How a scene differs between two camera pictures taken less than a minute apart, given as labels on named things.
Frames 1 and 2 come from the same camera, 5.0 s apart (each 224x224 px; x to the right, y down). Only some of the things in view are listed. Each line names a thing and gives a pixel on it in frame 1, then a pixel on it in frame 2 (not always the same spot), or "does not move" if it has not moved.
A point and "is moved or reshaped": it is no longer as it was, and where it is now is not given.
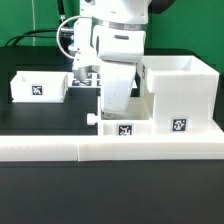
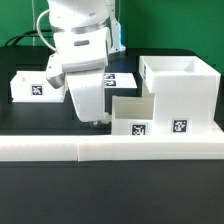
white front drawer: [137, 120] is moved or reshaped
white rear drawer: [39, 87] does not move
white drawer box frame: [183, 96] does not move
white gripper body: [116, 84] to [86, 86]
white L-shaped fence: [100, 148] does not move
